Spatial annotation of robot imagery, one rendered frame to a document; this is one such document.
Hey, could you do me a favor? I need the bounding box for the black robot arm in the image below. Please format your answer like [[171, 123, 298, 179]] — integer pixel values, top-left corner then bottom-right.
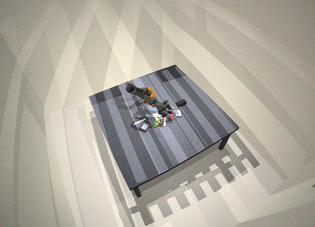
[[126, 83, 163, 114]]

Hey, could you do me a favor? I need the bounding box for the cream paper card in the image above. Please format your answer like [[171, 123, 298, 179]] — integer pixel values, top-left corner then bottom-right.
[[153, 113, 163, 121]]

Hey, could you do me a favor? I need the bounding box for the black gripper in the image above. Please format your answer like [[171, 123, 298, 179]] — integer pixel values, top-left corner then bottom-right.
[[161, 100, 172, 117]]

